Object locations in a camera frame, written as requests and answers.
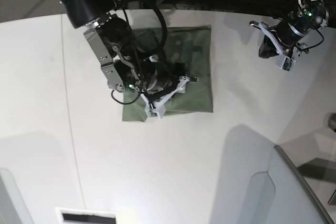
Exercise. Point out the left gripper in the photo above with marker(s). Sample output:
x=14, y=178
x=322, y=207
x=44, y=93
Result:
x=283, y=38

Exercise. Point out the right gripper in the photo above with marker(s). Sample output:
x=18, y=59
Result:
x=112, y=41

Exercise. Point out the green t-shirt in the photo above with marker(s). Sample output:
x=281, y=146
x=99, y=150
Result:
x=187, y=45

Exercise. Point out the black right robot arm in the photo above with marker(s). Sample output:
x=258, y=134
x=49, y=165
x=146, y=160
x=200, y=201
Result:
x=82, y=12

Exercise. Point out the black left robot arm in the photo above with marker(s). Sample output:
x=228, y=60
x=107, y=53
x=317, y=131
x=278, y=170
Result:
x=304, y=16

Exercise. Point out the white label with black bar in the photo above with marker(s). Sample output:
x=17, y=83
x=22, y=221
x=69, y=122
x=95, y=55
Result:
x=71, y=215

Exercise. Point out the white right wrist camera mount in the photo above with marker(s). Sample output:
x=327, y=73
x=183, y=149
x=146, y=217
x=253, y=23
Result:
x=161, y=81

